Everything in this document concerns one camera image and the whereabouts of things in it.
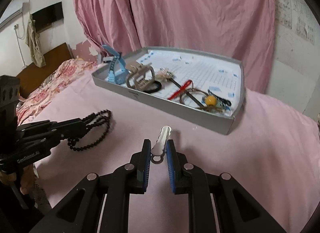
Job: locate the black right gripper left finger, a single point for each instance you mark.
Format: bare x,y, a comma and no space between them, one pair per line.
100,203

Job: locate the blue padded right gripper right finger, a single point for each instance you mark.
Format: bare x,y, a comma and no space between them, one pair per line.
216,203

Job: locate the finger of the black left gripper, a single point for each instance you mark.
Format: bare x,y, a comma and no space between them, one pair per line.
36,127
70,130

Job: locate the light blue smart watch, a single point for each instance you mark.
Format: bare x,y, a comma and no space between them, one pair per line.
117,71

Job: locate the white scalloped hair clip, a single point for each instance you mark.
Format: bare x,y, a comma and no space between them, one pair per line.
158,150

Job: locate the beige claw hair clip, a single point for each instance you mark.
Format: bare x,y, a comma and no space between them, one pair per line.
140,76

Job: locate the left hand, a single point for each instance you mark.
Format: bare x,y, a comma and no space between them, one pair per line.
27,180

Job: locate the floral pink quilt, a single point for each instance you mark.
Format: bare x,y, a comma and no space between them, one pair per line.
68,72

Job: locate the brown wooden headboard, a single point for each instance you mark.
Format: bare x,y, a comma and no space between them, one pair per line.
32,76

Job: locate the pink bed sheet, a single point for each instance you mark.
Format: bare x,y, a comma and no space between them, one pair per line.
272,149

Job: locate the hanging beige cloth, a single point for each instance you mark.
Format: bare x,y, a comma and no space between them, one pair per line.
32,40

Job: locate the grey tray with grid paper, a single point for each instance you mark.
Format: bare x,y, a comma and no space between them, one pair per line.
221,75

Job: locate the pink curtain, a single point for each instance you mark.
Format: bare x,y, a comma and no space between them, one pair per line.
240,29

